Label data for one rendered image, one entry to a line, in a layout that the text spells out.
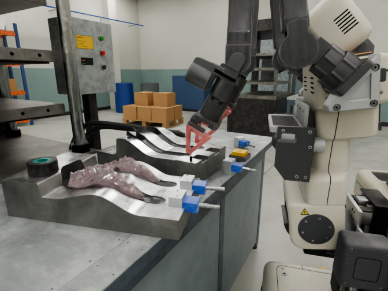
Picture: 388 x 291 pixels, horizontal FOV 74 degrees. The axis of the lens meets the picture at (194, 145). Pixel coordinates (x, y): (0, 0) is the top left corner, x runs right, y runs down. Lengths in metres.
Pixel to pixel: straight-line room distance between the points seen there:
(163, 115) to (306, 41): 5.17
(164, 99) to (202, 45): 3.19
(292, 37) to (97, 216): 0.62
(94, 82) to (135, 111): 4.48
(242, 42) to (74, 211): 0.59
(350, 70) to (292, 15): 0.17
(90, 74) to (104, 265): 1.22
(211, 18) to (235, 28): 7.91
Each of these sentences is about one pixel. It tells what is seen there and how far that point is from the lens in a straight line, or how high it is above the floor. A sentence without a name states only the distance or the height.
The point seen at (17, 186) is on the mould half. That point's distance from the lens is 0.84.
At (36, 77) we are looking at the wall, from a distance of 8.00.
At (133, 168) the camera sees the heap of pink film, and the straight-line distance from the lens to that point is 0.82.
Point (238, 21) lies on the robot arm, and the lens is 0.65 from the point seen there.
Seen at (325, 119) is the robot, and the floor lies 1.06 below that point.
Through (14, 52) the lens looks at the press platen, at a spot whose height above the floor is 1.27.
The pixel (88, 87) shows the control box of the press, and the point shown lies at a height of 1.11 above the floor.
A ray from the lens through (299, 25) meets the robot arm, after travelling 0.62.
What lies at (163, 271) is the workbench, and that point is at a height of 0.62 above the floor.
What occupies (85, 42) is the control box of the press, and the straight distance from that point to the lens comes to 1.65.
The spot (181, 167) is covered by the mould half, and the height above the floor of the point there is 0.87.
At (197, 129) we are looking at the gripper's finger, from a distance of 0.62.
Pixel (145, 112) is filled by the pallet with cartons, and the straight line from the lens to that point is 5.95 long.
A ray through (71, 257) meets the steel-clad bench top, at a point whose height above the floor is 0.80.
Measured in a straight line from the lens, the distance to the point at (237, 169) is 1.02.
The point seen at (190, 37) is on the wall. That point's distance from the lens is 8.88.
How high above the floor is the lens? 1.19
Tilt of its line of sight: 16 degrees down
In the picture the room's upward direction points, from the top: straight up
